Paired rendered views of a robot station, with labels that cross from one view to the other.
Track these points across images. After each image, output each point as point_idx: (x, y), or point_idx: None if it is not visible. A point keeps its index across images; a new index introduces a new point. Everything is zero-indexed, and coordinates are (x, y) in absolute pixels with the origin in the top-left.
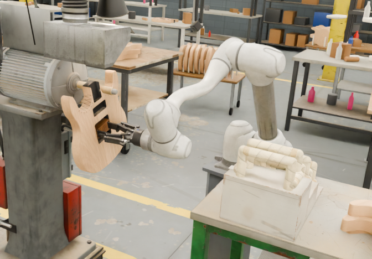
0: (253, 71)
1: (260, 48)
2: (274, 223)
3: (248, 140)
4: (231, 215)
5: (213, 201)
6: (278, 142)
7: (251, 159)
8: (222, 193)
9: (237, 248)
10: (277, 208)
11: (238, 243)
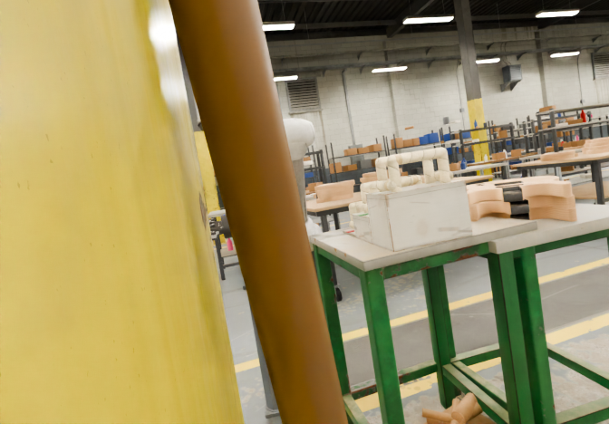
0: (292, 142)
1: (292, 120)
2: (450, 225)
3: (378, 159)
4: (406, 240)
5: (359, 251)
6: (312, 223)
7: (387, 179)
8: (389, 219)
9: (338, 335)
10: (448, 206)
11: (337, 329)
